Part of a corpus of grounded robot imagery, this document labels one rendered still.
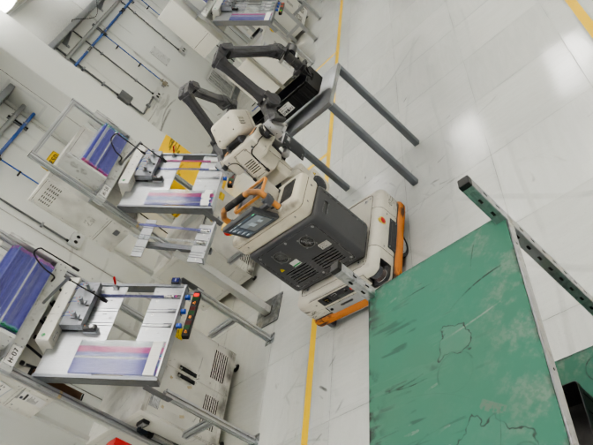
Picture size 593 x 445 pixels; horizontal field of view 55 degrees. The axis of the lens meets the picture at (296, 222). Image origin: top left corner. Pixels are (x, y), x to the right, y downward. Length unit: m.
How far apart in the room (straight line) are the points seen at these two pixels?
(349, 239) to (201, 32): 4.91
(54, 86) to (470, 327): 5.56
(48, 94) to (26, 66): 0.34
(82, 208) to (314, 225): 2.16
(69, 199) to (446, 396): 3.64
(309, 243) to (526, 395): 2.00
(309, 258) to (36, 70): 4.11
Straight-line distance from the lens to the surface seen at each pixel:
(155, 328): 3.48
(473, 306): 1.36
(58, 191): 4.53
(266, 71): 7.47
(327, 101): 3.40
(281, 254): 3.12
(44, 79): 6.42
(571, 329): 2.46
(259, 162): 3.13
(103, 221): 4.56
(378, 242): 3.12
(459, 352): 1.32
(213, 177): 4.50
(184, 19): 7.45
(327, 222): 2.91
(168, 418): 3.62
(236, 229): 2.94
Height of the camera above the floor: 1.86
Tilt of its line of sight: 23 degrees down
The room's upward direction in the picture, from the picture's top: 52 degrees counter-clockwise
